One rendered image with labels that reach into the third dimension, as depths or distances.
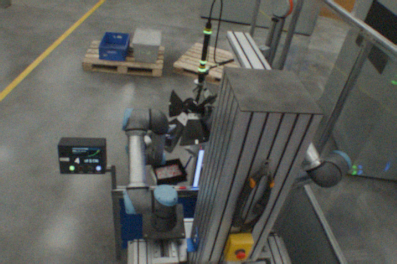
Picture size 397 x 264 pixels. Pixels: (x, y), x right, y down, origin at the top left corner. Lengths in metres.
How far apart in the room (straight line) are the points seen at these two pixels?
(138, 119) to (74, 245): 1.60
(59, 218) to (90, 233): 0.33
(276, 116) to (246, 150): 0.14
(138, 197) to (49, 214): 1.72
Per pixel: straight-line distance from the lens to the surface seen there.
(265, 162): 1.02
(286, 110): 0.93
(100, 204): 3.22
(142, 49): 5.05
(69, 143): 1.94
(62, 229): 3.11
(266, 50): 2.50
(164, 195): 1.62
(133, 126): 1.67
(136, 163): 1.65
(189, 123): 2.21
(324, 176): 1.47
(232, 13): 7.69
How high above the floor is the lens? 2.50
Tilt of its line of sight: 39 degrees down
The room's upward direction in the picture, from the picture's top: 10 degrees clockwise
